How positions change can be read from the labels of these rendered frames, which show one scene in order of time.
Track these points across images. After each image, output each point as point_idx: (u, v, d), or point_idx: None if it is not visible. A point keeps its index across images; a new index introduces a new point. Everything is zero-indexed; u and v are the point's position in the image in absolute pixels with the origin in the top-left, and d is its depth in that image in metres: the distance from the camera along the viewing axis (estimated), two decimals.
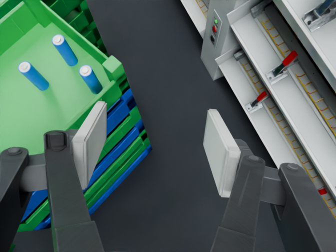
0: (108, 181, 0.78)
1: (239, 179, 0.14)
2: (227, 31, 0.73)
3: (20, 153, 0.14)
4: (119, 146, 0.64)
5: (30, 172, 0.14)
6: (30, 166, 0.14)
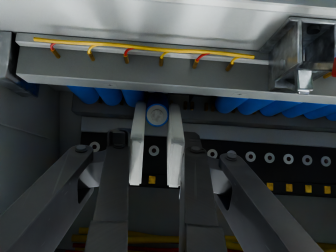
0: None
1: (188, 171, 0.14)
2: None
3: (85, 151, 0.15)
4: None
5: (96, 169, 0.15)
6: (96, 163, 0.15)
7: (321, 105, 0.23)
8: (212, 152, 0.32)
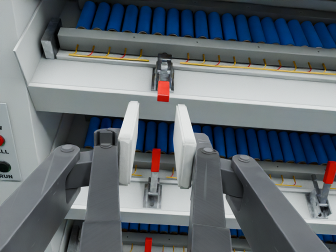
0: None
1: (199, 172, 0.14)
2: None
3: (71, 151, 0.15)
4: None
5: (82, 169, 0.15)
6: (82, 163, 0.15)
7: (319, 43, 0.43)
8: None
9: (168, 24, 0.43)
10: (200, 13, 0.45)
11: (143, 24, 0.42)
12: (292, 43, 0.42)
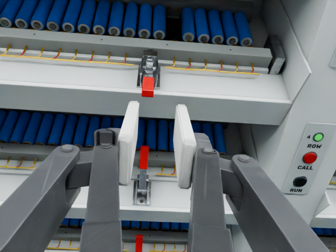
0: None
1: (199, 172, 0.14)
2: None
3: (71, 151, 0.15)
4: None
5: (82, 169, 0.15)
6: (82, 163, 0.15)
7: (115, 22, 0.41)
8: None
9: None
10: None
11: None
12: (84, 22, 0.40)
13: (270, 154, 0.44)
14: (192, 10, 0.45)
